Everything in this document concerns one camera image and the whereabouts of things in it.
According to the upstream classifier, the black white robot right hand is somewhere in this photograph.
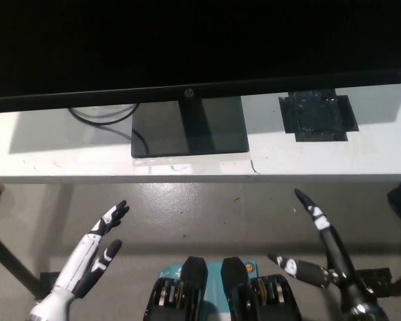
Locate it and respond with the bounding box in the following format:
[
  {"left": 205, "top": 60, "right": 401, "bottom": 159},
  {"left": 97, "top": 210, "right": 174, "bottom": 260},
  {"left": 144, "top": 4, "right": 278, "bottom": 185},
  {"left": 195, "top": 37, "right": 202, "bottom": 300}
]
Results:
[{"left": 267, "top": 188, "right": 376, "bottom": 310}]

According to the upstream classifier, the black glossy monitor stand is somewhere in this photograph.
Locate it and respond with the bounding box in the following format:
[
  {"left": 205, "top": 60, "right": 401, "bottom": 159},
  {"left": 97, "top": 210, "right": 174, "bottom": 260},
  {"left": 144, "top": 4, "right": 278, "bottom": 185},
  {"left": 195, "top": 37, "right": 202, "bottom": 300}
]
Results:
[{"left": 130, "top": 95, "right": 250, "bottom": 159}]

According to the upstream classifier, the black taped floor plate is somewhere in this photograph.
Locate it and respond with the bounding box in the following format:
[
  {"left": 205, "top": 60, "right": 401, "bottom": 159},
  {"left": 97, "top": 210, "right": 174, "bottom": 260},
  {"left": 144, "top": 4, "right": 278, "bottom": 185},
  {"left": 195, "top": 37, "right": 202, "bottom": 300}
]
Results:
[
  {"left": 359, "top": 266, "right": 392, "bottom": 298},
  {"left": 39, "top": 271, "right": 63, "bottom": 292}
]

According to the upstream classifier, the black tape patch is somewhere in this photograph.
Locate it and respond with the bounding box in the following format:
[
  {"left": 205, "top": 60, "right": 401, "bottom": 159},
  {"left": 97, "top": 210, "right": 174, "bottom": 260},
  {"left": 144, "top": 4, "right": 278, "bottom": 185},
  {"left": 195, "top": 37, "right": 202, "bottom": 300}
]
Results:
[{"left": 278, "top": 88, "right": 360, "bottom": 143}]

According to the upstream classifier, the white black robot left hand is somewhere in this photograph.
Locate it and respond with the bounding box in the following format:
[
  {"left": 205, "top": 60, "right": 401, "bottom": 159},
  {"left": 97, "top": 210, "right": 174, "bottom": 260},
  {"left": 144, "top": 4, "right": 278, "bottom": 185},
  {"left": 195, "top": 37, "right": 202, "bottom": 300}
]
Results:
[{"left": 29, "top": 200, "right": 131, "bottom": 315}]

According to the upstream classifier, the black HP monitor screen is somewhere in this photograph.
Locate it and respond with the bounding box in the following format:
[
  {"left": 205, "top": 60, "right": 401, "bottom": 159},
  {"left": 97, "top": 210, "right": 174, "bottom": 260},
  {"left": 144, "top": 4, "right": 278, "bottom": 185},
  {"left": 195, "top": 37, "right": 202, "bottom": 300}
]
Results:
[{"left": 0, "top": 0, "right": 401, "bottom": 114}]

